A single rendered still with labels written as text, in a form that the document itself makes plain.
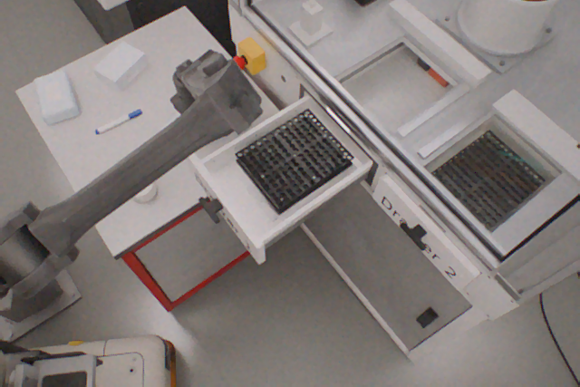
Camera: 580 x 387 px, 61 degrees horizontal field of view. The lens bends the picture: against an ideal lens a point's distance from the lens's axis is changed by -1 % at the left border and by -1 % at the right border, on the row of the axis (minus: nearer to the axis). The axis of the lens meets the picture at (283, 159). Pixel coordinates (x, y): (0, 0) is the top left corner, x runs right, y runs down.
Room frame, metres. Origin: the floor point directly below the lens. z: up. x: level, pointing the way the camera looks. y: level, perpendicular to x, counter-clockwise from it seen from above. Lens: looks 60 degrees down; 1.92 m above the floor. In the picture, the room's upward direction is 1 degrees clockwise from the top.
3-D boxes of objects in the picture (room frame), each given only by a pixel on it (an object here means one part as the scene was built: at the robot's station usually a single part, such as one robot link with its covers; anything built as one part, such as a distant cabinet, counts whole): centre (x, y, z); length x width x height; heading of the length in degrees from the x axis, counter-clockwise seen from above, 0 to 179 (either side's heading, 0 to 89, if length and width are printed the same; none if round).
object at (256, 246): (0.47, 0.13, 0.87); 0.29 x 0.02 x 0.11; 38
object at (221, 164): (0.60, -0.03, 0.86); 0.40 x 0.26 x 0.06; 128
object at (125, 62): (0.94, 0.48, 0.79); 0.13 x 0.09 x 0.05; 148
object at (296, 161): (0.59, -0.03, 0.87); 0.22 x 0.18 x 0.06; 128
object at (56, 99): (0.84, 0.65, 0.78); 0.15 x 0.10 x 0.04; 24
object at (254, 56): (0.91, 0.09, 0.88); 0.07 x 0.05 x 0.07; 38
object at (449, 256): (0.42, -0.31, 0.87); 0.29 x 0.02 x 0.11; 38
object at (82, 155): (0.80, 0.37, 0.38); 0.62 x 0.58 x 0.76; 38
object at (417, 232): (0.40, -0.29, 0.91); 0.07 x 0.04 x 0.01; 38
